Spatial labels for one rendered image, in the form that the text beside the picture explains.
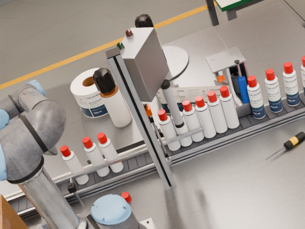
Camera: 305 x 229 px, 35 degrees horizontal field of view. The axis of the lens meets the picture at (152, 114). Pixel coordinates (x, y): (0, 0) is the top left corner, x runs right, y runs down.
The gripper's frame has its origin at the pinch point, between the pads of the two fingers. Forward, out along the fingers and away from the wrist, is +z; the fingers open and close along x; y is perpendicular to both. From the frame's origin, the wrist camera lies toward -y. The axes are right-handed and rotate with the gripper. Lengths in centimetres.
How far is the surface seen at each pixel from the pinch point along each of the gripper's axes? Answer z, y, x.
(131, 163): 31.1, 6.9, -12.2
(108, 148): 16.1, 3.5, -13.6
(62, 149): 3.4, 4.4, -0.8
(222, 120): 42, 7, -53
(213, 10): 96, 185, -58
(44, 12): 60, 378, 103
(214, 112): 37, 6, -53
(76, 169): 13.9, 3.2, 2.9
